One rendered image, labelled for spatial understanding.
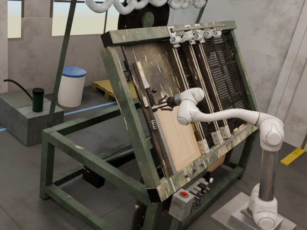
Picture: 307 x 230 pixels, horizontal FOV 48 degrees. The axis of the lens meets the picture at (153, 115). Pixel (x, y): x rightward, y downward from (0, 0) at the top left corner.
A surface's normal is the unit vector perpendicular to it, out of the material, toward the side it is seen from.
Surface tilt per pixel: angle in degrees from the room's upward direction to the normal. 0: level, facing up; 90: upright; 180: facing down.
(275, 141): 81
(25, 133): 90
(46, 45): 90
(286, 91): 90
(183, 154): 55
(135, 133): 90
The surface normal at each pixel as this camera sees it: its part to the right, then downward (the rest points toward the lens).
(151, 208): -0.59, 0.25
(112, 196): 0.17, -0.89
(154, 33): 0.74, -0.21
